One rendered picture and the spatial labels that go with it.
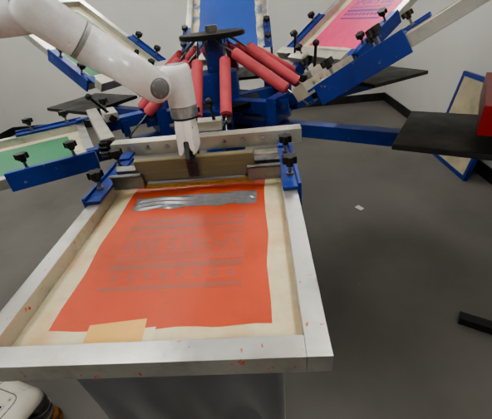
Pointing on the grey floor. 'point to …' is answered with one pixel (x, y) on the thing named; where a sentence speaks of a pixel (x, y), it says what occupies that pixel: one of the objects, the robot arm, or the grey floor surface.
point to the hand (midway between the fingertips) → (194, 166)
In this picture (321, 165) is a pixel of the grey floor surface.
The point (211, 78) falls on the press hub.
